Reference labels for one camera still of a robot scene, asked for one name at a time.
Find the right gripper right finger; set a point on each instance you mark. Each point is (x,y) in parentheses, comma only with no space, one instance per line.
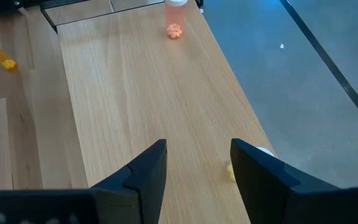
(275,193)

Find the small white floor scrap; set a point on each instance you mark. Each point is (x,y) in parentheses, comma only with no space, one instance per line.
(281,46)

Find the yellow medicine bottle white cap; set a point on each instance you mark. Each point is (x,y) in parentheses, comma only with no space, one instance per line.
(230,171)

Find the pink medicine bottle white cap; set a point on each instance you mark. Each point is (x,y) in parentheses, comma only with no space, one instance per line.
(174,21)

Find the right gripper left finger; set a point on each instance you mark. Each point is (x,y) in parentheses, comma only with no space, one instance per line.
(129,196)

